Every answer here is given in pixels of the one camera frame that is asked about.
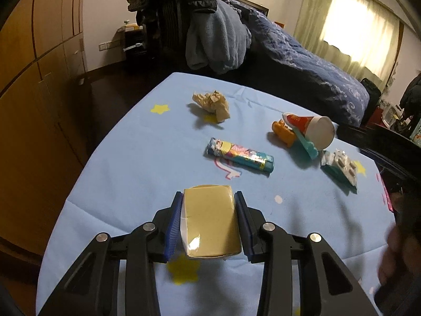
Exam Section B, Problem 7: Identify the small yellow cardboard box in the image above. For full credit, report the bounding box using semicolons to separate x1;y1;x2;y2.
180;185;242;259

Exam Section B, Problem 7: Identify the silver pill blister pack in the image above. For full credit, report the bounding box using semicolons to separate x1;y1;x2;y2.
320;149;358;192

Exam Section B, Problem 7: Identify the teal plastic cap piece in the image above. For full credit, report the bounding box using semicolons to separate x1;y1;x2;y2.
293;127;319;160

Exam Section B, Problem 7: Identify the white red paper cup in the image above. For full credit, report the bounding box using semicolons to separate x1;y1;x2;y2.
283;113;335;151

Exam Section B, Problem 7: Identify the orange plastic piece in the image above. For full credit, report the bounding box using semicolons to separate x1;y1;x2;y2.
272;120;297;148

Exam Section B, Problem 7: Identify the colourful candy wrapper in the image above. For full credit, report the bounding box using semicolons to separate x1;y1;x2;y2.
206;138;275;173

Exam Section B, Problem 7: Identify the person's right hand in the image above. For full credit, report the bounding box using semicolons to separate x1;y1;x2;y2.
377;190;421;287

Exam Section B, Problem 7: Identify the light blue patterned table blanket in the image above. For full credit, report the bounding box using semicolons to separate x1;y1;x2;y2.
36;73;394;307

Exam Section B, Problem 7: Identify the crumpled beige paper ball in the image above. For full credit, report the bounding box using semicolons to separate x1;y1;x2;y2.
192;91;230;123

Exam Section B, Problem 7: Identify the dark hanging coat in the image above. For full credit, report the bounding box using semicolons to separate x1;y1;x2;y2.
400;73;421;126

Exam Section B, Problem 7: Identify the bed with navy duvet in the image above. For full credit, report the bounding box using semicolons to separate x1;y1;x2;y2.
223;0;369;126

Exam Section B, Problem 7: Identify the brown wooden wardrobe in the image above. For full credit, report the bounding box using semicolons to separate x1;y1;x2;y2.
1;0;88;265

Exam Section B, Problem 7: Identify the wooden nightstand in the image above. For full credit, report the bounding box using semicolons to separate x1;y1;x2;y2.
117;24;146;57

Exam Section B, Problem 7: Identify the light blue fleece blanket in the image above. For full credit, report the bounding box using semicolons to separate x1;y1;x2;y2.
186;0;252;74

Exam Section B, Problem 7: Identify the pale green curtain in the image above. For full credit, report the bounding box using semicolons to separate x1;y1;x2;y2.
294;0;400;91

